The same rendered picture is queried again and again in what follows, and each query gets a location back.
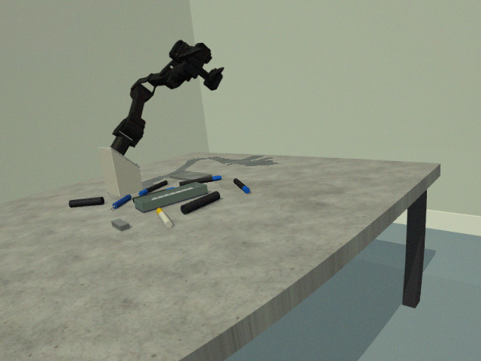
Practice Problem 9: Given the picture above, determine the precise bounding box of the keyboard with white letter keys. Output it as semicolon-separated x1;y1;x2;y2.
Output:
134;182;208;213

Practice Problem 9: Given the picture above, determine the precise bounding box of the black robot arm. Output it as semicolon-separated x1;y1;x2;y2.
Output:
110;43;213;156

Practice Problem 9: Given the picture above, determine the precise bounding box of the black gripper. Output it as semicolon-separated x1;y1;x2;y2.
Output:
169;40;224;91

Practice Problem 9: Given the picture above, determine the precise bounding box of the blue stylus with grey tip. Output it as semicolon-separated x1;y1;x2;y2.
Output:
110;194;132;210

